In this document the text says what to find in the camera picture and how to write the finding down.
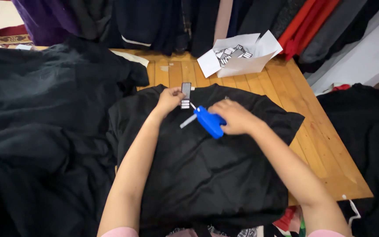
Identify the person's left hand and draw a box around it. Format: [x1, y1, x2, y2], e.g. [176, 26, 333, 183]
[156, 87, 186, 115]

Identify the heap of striped hang tags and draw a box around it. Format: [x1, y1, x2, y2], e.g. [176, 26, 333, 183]
[215, 44, 253, 68]

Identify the patterned rug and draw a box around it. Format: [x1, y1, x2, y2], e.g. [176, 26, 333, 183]
[0, 24, 35, 50]

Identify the white paper sheet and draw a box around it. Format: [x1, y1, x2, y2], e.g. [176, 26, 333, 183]
[111, 50, 150, 68]

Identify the rack of hanging clothes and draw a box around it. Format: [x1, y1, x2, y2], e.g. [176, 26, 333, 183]
[11, 0, 379, 74]

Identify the person's right hand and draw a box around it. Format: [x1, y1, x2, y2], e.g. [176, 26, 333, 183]
[208, 99, 260, 136]

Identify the black shirt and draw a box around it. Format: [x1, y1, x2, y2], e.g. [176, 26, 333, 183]
[107, 84, 305, 237]

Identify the pile of black garments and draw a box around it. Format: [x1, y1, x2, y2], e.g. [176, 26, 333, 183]
[0, 36, 150, 237]

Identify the blue tagging gun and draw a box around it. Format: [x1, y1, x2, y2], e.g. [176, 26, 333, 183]
[180, 102, 227, 139]

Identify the red white cloth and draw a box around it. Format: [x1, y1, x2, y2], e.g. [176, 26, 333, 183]
[316, 82, 352, 97]

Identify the white cardboard box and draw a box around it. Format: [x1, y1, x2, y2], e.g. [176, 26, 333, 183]
[197, 30, 283, 78]

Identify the heap of black clothes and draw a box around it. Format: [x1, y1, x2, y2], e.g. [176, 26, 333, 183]
[316, 83, 379, 237]

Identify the grey striped hang tag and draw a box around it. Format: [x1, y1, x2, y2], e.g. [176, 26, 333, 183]
[180, 82, 192, 109]

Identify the colourful cloth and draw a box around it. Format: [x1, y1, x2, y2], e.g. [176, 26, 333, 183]
[265, 206, 308, 237]

